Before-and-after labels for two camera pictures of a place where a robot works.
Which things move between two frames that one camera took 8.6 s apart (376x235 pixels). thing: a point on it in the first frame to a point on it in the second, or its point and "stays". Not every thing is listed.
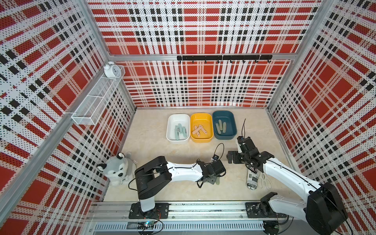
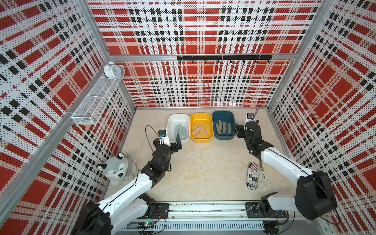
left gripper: (212, 180) to (174, 148)
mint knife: (184, 131) stays
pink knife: (197, 129) stays
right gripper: (235, 159) to (240, 131)
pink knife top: (198, 132) stays
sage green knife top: (220, 126) stays
